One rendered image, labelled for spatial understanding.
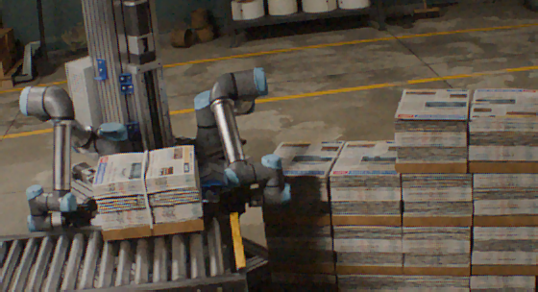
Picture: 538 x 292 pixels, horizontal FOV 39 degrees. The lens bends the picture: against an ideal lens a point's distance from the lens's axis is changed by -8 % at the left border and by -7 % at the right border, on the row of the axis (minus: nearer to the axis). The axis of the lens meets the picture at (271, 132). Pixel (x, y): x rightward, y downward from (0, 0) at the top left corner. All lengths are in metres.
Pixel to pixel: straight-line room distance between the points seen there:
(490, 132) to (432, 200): 0.37
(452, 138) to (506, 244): 0.51
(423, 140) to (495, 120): 0.30
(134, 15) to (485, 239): 1.74
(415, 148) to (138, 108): 1.22
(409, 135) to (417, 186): 0.21
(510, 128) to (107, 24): 1.74
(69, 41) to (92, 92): 6.16
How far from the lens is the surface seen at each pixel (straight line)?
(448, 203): 3.15
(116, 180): 2.85
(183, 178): 2.81
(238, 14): 9.17
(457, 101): 3.19
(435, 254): 3.26
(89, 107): 3.76
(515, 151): 3.05
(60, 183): 3.05
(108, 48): 3.52
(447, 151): 3.07
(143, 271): 2.69
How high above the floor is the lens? 2.06
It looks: 19 degrees down
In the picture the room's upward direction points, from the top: 6 degrees counter-clockwise
